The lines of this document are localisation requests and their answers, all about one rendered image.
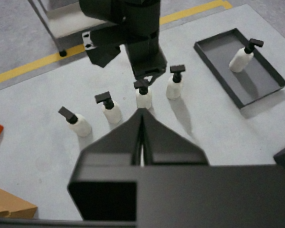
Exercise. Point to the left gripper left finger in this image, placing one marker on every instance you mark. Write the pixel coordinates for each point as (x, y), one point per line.
(119, 146)

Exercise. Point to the brown cardboard box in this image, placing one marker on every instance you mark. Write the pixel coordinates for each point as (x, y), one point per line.
(12, 206)

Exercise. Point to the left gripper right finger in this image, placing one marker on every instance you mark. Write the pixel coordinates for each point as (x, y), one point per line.
(166, 147)

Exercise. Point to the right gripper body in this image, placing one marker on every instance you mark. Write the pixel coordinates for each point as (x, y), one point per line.
(157, 59)

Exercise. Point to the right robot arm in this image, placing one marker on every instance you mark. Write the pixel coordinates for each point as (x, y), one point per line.
(101, 46)

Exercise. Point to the white pump bottle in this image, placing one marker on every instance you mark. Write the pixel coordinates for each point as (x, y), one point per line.
(110, 107)
(175, 82)
(143, 95)
(80, 125)
(244, 55)

